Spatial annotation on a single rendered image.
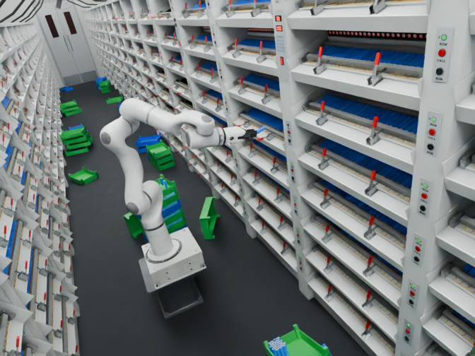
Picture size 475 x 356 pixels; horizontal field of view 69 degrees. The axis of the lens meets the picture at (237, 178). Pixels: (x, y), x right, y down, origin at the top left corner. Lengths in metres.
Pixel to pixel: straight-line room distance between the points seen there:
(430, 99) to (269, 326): 1.49
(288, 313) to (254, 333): 0.22
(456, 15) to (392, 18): 0.18
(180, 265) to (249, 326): 0.52
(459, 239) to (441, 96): 0.41
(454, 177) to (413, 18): 0.42
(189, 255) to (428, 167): 1.34
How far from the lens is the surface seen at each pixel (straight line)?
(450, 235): 1.18
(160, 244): 2.01
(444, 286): 1.31
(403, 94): 1.07
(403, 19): 1.05
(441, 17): 0.98
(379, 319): 1.69
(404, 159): 1.14
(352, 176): 1.41
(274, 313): 2.14
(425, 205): 1.15
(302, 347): 1.96
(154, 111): 1.62
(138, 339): 2.26
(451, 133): 1.02
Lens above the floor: 1.65
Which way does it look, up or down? 28 degrees down
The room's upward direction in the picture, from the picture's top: 10 degrees counter-clockwise
